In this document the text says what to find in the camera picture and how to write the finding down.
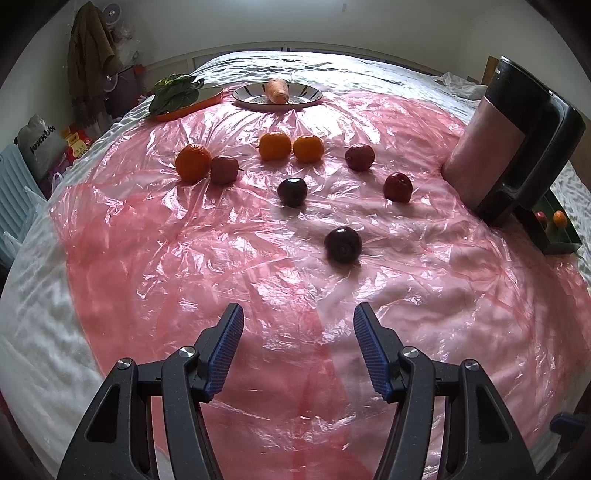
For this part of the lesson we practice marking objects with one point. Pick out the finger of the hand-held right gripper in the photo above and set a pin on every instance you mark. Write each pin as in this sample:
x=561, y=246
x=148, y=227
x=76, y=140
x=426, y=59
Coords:
x=565, y=422

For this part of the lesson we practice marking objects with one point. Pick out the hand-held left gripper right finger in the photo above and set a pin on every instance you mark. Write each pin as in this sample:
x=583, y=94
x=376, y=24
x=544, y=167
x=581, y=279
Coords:
x=371, y=355

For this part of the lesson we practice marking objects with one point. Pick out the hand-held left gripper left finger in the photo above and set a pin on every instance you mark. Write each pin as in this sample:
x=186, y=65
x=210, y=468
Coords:
x=226, y=350

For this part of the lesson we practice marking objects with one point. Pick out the dark purple plum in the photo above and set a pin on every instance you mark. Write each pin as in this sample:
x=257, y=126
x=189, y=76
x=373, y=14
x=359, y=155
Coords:
x=292, y=192
x=342, y=245

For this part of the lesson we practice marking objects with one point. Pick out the red plum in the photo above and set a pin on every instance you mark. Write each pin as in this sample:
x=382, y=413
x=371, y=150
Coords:
x=397, y=187

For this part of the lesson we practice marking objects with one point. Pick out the brownish red apple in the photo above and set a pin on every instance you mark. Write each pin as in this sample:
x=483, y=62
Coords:
x=224, y=169

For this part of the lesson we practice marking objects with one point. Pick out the green tray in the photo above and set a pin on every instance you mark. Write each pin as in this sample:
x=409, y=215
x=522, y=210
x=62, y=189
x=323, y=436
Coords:
x=561, y=240

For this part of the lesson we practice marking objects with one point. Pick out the large orange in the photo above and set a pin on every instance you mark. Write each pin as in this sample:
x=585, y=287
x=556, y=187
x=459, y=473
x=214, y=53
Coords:
x=193, y=161

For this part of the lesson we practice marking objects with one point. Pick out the dark red apple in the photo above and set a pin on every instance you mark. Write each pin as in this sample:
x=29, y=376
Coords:
x=359, y=157

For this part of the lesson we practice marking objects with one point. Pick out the small red fruit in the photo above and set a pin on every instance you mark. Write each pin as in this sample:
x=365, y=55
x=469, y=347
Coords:
x=541, y=219

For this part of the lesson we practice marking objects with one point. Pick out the small orange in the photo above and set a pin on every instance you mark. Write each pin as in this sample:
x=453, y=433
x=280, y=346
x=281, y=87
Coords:
x=559, y=218

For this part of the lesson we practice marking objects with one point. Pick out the pink plastic sheet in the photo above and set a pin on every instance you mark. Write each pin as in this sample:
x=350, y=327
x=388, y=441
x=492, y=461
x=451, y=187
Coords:
x=207, y=258

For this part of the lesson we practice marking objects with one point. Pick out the white bedsheet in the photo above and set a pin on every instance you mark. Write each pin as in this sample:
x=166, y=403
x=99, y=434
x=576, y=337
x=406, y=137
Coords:
x=46, y=332

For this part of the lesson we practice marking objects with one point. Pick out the black and pink bin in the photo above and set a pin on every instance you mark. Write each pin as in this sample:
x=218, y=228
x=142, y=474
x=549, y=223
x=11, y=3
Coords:
x=480, y=152

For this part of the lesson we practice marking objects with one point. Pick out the orange plate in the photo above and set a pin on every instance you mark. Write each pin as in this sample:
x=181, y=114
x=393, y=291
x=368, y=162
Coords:
x=203, y=96

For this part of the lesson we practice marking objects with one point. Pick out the red and yellow box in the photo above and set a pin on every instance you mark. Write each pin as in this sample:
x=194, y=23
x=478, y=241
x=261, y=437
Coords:
x=76, y=143

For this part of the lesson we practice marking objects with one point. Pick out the striped white plate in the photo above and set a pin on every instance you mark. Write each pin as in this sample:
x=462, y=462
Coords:
x=251, y=94

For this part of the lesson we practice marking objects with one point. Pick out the leafy green vegetable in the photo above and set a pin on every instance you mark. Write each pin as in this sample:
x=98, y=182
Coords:
x=171, y=94

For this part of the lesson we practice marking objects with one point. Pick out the carrot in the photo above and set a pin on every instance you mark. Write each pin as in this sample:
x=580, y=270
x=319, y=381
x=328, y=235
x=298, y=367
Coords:
x=277, y=91

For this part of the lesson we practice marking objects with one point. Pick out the grey bag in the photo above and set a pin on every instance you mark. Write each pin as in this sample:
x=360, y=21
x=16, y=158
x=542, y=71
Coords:
x=39, y=143

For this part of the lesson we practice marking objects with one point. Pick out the dark purple bag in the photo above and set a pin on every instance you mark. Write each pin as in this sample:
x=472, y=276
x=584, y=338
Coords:
x=124, y=90

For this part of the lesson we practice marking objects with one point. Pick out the brown hanging coat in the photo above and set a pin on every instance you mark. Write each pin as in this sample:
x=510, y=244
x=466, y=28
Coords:
x=87, y=50

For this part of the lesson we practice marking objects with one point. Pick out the white fan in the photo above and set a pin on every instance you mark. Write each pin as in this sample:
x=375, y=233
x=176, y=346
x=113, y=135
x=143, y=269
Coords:
x=111, y=10

